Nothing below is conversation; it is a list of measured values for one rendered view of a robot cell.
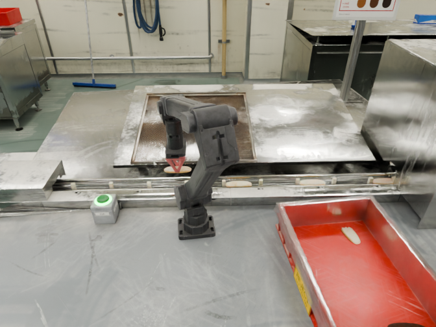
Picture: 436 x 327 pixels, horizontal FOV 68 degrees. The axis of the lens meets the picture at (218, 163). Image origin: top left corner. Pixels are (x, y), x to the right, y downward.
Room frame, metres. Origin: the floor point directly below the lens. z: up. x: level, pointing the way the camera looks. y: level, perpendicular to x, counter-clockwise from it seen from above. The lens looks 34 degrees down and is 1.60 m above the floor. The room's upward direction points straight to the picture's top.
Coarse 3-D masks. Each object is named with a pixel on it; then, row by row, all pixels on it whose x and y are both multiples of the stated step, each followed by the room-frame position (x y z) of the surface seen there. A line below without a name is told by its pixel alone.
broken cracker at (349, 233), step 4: (344, 228) 0.75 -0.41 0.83; (348, 228) 0.75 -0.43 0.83; (344, 232) 0.74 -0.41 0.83; (348, 232) 0.74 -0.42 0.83; (352, 232) 0.74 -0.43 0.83; (348, 236) 0.72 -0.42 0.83; (352, 236) 0.72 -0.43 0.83; (356, 236) 0.72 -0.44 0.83; (352, 240) 0.71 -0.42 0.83; (356, 240) 0.71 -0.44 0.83; (356, 244) 0.70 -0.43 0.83
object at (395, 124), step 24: (384, 48) 1.28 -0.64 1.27; (408, 48) 1.16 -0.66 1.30; (432, 48) 1.16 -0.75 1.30; (384, 72) 1.24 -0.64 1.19; (408, 72) 1.09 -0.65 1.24; (432, 72) 0.97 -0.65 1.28; (384, 96) 1.19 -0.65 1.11; (408, 96) 1.04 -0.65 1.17; (432, 96) 0.93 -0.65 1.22; (384, 120) 1.14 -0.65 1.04; (408, 120) 1.00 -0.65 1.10; (432, 120) 0.89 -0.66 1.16; (384, 144) 1.09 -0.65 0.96; (408, 144) 0.96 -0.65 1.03; (432, 144) 0.85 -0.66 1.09; (384, 168) 1.04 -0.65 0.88; (408, 168) 0.91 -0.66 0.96; (432, 168) 0.81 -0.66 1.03; (408, 192) 0.87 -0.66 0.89; (432, 192) 0.77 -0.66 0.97; (432, 216) 0.77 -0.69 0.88
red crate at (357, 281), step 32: (320, 224) 0.78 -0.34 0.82; (352, 224) 0.78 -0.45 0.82; (288, 256) 0.64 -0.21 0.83; (320, 256) 0.65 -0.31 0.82; (352, 256) 0.65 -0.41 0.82; (384, 256) 0.65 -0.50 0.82; (352, 288) 0.54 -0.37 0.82; (384, 288) 0.54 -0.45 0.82; (352, 320) 0.45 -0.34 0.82; (384, 320) 0.45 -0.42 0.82; (416, 320) 0.45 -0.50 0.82
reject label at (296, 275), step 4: (296, 268) 0.57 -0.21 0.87; (296, 272) 0.57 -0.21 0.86; (296, 276) 0.56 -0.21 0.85; (296, 280) 0.56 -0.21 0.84; (300, 280) 0.53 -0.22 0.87; (300, 284) 0.53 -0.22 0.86; (300, 288) 0.52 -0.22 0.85; (300, 292) 0.52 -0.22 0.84; (304, 292) 0.50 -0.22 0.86; (304, 296) 0.50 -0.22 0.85; (304, 300) 0.49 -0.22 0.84; (304, 304) 0.49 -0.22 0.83; (308, 304) 0.47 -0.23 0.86; (308, 308) 0.47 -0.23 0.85; (308, 312) 0.46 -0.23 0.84
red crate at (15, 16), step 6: (0, 12) 4.11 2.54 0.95; (6, 12) 3.80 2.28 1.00; (12, 12) 3.94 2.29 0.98; (18, 12) 4.08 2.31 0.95; (0, 18) 3.78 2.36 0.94; (6, 18) 3.79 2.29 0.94; (12, 18) 3.89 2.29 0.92; (18, 18) 4.03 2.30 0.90; (0, 24) 3.78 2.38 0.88; (6, 24) 3.78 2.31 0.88; (12, 24) 3.85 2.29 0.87
